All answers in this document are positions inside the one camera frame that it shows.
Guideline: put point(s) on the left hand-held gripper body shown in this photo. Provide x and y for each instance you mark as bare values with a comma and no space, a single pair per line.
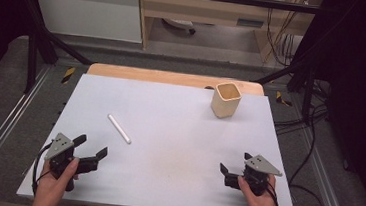
62,152

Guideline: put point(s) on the white board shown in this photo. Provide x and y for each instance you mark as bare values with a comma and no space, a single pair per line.
174,139

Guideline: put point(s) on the person's right hand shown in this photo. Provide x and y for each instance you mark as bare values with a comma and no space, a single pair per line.
259,204

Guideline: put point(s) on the wooden desk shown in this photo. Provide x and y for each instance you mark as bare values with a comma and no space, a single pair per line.
209,11

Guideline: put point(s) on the person's left hand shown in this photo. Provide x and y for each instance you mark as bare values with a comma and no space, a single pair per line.
54,185

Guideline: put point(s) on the aluminium rail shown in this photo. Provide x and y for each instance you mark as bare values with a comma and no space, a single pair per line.
324,182
5,124

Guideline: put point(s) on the white chair base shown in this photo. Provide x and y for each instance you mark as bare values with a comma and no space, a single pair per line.
180,24

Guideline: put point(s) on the beige square pen holder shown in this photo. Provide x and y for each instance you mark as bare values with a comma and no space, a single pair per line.
226,100

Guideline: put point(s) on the yellow black striped tape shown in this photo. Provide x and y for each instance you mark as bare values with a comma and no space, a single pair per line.
68,75
282,99

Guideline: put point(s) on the wooden table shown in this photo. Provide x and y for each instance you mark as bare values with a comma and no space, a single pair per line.
160,76

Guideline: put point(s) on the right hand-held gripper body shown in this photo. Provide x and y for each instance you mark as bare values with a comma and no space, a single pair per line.
257,173

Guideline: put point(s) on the black metal frame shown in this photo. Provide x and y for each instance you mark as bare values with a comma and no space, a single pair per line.
39,37

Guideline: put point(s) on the white cabinet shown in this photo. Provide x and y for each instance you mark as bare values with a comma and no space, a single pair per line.
88,11

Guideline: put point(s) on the white pen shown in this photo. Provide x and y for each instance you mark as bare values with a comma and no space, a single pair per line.
119,128

